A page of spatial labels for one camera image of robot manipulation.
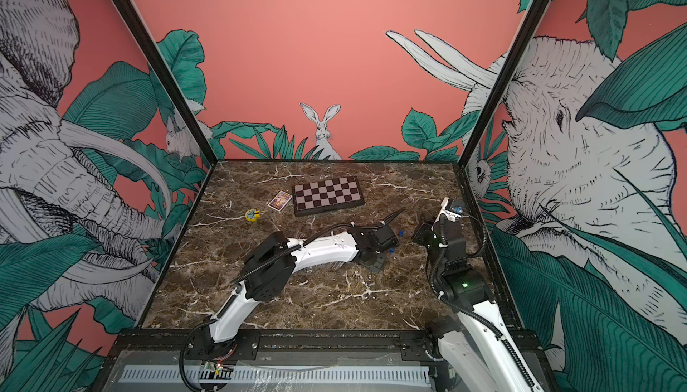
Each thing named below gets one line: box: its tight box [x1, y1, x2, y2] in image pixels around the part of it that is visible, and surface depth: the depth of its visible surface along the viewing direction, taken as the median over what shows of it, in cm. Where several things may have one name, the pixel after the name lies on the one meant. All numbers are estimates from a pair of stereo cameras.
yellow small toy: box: [245, 208, 262, 222], surface depth 103 cm
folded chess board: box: [292, 175, 365, 218], surface depth 107 cm
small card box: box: [267, 189, 294, 213], surface depth 106 cm
